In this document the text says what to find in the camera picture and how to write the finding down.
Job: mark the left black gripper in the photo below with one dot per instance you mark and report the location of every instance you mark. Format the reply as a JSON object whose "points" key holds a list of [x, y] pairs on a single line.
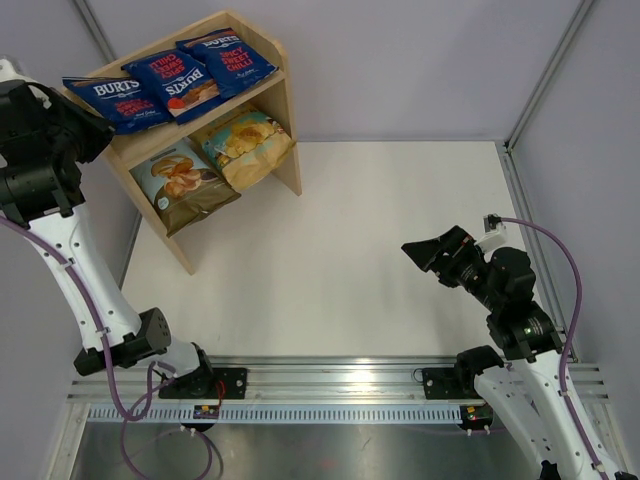
{"points": [[98, 130]]}

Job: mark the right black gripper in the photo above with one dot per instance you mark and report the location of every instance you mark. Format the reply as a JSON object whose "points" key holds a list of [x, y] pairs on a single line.
{"points": [[429, 253]]}

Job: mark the blue Burts bag front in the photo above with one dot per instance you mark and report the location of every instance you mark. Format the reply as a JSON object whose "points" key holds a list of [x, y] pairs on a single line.
{"points": [[123, 101]]}

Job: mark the blue burts bag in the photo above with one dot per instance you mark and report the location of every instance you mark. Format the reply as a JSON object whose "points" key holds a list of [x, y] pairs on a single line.
{"points": [[123, 101], [234, 65]]}

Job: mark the light blue cassava chips bag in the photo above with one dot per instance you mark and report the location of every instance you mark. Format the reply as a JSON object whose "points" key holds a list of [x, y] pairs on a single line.
{"points": [[182, 188]]}

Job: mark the blue Burts bag upside-down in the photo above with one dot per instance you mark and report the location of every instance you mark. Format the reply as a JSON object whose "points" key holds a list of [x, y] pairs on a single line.
{"points": [[181, 83]]}

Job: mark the tan kettle chips bag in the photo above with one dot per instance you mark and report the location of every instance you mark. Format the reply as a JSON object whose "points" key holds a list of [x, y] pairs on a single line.
{"points": [[244, 145]]}

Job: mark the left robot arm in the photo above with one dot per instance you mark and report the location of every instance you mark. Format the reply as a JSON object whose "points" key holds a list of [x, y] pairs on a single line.
{"points": [[44, 203]]}

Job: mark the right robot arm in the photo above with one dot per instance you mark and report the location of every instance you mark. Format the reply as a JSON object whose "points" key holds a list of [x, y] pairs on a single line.
{"points": [[523, 375]]}

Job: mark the wooden two-tier shelf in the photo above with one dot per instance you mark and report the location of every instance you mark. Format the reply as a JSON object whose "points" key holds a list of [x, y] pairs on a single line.
{"points": [[272, 96]]}

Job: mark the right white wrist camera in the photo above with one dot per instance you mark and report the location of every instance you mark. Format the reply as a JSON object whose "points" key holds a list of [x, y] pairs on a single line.
{"points": [[495, 235]]}

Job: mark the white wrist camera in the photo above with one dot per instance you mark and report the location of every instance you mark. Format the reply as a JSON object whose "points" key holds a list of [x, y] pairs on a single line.
{"points": [[495, 235], [8, 71]]}

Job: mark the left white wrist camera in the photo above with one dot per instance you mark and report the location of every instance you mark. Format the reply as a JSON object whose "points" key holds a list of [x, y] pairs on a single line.
{"points": [[8, 71]]}

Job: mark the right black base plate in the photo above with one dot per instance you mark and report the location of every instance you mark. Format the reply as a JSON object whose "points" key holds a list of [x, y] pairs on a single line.
{"points": [[446, 383]]}

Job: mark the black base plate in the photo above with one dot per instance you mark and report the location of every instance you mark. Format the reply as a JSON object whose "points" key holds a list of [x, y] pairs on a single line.
{"points": [[220, 385], [446, 383]]}

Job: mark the aluminium mounting rail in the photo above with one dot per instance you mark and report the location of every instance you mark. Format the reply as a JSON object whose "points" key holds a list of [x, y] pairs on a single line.
{"points": [[322, 380]]}

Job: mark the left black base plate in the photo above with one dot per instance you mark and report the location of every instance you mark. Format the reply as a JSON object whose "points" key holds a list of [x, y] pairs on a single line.
{"points": [[220, 385]]}

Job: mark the white slotted cable duct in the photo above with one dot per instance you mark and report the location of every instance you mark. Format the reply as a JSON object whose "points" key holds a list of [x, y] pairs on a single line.
{"points": [[275, 414]]}

